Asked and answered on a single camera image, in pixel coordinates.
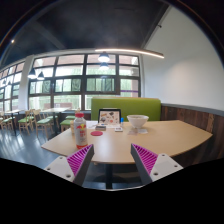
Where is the group of pendant lamps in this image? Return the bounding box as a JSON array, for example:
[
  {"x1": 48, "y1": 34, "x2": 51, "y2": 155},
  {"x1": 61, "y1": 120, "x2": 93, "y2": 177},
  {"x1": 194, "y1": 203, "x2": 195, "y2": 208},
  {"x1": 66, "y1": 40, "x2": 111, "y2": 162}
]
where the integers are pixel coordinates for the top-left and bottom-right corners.
[{"x1": 27, "y1": 51, "x2": 111, "y2": 81}]

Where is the green upholstered bench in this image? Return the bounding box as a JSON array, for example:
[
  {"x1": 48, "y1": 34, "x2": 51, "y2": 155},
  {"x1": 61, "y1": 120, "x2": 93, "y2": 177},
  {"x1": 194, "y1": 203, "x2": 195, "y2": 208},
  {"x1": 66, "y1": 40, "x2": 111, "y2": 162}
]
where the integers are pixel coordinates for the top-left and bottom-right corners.
[{"x1": 90, "y1": 96, "x2": 162, "y2": 122}]

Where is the white paper sheet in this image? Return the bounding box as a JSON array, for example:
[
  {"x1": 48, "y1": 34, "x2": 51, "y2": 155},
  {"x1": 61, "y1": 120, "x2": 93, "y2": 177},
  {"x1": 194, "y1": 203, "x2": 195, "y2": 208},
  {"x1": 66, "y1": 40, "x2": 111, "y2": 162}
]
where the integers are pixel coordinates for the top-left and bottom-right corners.
[{"x1": 85, "y1": 120, "x2": 100, "y2": 130}]

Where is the black tablet with stickers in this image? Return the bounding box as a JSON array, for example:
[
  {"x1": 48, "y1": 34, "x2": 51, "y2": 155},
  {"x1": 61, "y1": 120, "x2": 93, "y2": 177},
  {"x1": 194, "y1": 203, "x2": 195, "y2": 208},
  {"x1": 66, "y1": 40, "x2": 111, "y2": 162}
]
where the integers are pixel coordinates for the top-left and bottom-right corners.
[{"x1": 97, "y1": 108, "x2": 122, "y2": 127}]

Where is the group of green-seated wooden chairs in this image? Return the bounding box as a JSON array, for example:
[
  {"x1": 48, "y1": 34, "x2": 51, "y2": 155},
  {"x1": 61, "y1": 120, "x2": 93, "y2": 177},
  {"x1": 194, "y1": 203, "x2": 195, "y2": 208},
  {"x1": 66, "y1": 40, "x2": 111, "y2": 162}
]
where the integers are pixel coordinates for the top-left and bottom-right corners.
[{"x1": 0, "y1": 109, "x2": 76, "y2": 138}]

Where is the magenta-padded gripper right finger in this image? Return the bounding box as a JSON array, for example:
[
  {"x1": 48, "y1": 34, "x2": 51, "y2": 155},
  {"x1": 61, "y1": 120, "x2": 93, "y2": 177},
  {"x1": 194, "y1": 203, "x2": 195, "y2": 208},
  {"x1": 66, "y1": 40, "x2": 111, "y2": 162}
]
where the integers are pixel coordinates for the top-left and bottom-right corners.
[{"x1": 130, "y1": 143, "x2": 184, "y2": 186}]

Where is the long curved ceiling light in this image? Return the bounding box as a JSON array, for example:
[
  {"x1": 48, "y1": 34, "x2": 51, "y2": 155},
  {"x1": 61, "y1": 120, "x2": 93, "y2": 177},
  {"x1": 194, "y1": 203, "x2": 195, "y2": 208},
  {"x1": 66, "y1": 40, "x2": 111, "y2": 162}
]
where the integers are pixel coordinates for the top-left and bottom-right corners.
[{"x1": 94, "y1": 48, "x2": 165, "y2": 60}]

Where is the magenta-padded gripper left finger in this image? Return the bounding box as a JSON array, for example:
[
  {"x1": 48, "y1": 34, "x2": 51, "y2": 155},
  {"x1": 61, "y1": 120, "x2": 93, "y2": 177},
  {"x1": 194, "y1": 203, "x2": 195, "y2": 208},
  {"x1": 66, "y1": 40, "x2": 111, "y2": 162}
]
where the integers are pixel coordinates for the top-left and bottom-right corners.
[{"x1": 43, "y1": 143, "x2": 95, "y2": 187}]

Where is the light wooden dining table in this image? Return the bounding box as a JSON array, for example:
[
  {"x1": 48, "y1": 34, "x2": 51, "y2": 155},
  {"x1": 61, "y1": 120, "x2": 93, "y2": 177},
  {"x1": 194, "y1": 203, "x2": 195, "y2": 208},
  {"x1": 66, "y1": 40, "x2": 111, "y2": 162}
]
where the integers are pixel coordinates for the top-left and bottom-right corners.
[
  {"x1": 4, "y1": 109, "x2": 23, "y2": 136},
  {"x1": 41, "y1": 107, "x2": 70, "y2": 134}
]

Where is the red-capped clear drink bottle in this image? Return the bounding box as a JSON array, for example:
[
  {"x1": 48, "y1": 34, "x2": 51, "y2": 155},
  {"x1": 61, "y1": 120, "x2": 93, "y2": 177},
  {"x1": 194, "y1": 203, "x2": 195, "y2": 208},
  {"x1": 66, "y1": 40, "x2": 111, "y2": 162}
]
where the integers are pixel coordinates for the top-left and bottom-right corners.
[{"x1": 73, "y1": 111, "x2": 89, "y2": 150}]

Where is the white bowl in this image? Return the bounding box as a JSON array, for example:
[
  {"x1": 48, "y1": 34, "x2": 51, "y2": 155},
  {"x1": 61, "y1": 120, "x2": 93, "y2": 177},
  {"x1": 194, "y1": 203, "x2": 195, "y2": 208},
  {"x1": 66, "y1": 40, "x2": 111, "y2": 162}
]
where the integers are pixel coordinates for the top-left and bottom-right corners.
[{"x1": 126, "y1": 114, "x2": 150, "y2": 130}]

